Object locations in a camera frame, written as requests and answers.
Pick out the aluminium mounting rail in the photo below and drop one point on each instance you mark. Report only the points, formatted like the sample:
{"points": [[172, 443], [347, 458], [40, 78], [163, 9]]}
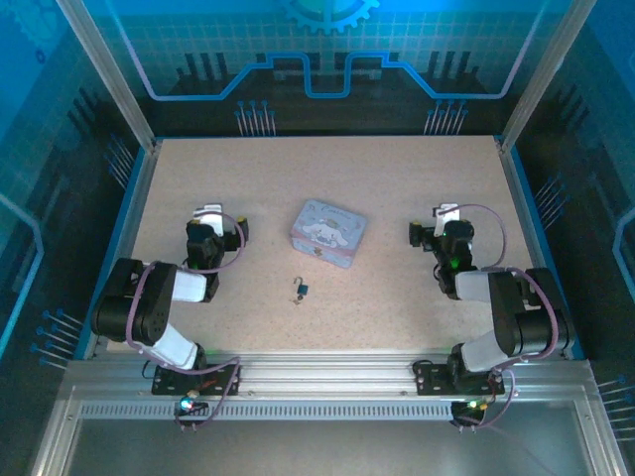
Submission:
{"points": [[322, 372]]}

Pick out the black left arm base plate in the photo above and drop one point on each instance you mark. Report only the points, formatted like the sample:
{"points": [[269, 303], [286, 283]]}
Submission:
{"points": [[168, 382]]}

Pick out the small metal key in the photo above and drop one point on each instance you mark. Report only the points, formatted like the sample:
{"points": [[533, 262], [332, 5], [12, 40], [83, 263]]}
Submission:
{"points": [[296, 299]]}

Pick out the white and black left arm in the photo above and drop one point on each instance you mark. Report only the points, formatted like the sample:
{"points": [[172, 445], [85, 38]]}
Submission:
{"points": [[149, 307]]}

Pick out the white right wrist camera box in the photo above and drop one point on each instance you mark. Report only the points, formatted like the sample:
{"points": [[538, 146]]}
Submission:
{"points": [[446, 215]]}

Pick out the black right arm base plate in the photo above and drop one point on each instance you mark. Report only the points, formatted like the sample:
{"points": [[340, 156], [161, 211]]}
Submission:
{"points": [[431, 379]]}

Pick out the small blue padlock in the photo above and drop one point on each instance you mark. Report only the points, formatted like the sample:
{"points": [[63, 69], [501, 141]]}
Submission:
{"points": [[302, 288]]}

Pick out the pale blue cartoon tin box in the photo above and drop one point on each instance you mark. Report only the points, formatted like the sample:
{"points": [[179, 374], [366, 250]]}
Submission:
{"points": [[327, 230]]}

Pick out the small circuit board with LED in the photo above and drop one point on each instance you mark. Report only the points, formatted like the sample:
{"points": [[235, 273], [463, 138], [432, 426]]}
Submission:
{"points": [[471, 409], [191, 406]]}

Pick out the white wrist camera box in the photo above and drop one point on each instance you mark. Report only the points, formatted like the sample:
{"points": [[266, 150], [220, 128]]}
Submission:
{"points": [[211, 218], [446, 215]]}

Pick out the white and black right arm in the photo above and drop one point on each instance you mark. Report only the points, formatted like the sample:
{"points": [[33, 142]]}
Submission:
{"points": [[521, 317]]}

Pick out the aluminium frame post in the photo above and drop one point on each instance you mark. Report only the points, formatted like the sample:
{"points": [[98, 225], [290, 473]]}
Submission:
{"points": [[109, 74], [541, 74]]}

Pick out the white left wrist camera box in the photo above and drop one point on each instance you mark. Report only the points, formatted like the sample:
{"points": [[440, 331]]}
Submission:
{"points": [[211, 218]]}

